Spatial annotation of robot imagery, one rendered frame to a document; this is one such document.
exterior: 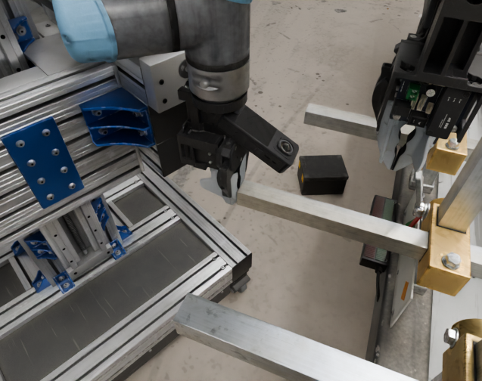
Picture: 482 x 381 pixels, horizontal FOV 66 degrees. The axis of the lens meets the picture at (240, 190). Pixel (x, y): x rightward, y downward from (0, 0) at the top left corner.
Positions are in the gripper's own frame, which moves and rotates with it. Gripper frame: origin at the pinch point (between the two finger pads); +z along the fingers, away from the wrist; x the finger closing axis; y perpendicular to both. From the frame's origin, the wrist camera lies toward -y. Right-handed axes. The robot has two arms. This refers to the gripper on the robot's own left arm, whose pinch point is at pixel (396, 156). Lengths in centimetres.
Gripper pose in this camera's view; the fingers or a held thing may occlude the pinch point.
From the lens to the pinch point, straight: 47.0
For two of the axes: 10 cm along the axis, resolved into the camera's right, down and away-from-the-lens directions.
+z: 0.0, 6.8, 7.3
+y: -3.8, 6.8, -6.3
